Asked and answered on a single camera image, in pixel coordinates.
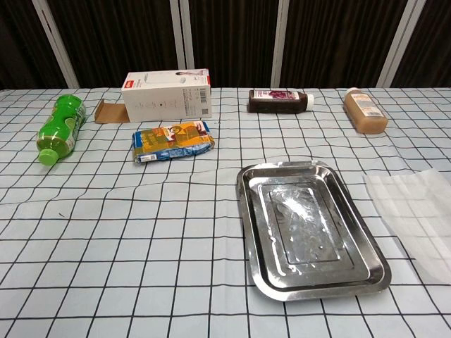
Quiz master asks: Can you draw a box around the white translucent paper sheet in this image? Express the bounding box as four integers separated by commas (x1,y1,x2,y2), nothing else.
363,169,451,286

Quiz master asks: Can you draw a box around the stainless steel tray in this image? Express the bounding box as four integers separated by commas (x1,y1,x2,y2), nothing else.
236,158,393,303

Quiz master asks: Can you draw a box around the blue yellow snack packet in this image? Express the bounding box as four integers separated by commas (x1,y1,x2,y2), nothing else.
131,120,216,163

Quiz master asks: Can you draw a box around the dark purple juice bottle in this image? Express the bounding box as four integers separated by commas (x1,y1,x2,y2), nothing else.
247,88,316,114

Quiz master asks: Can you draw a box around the white cardboard product box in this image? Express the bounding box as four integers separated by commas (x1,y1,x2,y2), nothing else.
94,68,214,125

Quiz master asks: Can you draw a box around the checked light blue tablecloth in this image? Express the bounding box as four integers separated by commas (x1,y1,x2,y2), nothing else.
0,86,451,338

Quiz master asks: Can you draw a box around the light brown juice bottle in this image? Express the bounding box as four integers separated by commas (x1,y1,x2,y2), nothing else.
343,87,389,134

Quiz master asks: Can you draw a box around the green plastic drink bottle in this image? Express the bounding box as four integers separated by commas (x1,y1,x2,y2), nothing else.
36,94,87,167

